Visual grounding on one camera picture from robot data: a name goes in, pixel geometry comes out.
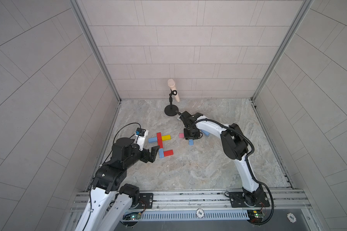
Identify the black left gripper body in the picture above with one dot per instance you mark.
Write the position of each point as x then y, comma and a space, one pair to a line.
146, 154

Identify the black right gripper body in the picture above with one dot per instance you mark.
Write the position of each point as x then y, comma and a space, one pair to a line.
192, 135

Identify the yellow block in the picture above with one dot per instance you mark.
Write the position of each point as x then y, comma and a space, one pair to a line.
166, 138

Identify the red stem block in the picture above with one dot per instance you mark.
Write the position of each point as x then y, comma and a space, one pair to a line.
159, 136

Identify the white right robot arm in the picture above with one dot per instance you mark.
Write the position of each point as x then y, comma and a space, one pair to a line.
235, 146

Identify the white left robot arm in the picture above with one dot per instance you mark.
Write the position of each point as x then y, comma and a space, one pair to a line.
108, 198

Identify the black microphone stand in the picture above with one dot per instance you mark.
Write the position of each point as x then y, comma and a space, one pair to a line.
171, 109

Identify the beige wooden microphone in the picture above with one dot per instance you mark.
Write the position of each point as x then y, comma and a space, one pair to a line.
172, 86

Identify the left circuit board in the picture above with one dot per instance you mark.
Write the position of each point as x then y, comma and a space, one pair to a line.
132, 216

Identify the circuit board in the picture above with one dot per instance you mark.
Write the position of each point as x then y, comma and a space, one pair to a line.
132, 216
255, 216

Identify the right circuit board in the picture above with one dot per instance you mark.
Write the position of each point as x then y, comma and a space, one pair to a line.
255, 216

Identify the poker chip right corner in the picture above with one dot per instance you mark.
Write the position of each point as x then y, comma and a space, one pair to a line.
291, 217

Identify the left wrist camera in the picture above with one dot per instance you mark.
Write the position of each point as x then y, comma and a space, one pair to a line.
141, 135

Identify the poker chip on rail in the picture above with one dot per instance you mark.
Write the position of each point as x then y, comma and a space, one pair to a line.
200, 213

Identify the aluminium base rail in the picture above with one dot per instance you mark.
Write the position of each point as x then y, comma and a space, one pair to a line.
217, 205

